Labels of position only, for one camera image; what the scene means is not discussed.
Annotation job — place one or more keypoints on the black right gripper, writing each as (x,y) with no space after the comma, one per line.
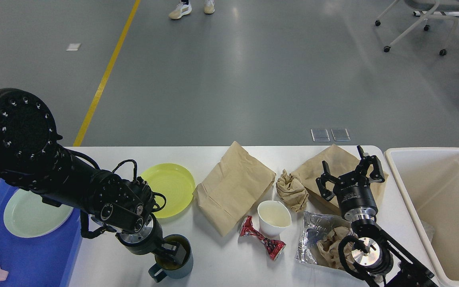
(353,192)

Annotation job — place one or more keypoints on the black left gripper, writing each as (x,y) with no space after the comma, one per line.
(150,240)

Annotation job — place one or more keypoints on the dark teal mug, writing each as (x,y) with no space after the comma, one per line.
(167,268)

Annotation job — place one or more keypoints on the yellow plastic plate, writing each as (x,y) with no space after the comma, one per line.
(174,182)

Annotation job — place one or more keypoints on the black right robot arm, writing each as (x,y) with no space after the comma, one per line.
(369,252)

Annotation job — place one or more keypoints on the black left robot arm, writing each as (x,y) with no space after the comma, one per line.
(32,159)

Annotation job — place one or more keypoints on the crumpled brown paper ball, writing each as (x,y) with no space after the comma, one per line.
(292,192)

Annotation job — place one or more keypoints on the crumpled brown paper on foil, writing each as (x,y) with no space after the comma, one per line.
(328,246)

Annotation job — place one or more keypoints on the white paper cup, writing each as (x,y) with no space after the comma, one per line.
(274,217)

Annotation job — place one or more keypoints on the large brown paper bag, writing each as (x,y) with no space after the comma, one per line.
(232,187)

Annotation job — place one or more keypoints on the white plastic bin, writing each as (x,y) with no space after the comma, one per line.
(428,180)

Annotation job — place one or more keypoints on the crushed red can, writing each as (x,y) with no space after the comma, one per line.
(274,247)

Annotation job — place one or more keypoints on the blue plastic tray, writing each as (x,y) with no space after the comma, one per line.
(45,261)

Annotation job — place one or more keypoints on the pale green plate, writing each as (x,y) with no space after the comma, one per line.
(26,216)

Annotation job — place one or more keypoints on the white office chair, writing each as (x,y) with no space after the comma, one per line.
(431,9)

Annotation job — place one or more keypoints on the person in black trousers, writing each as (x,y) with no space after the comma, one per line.
(184,8)

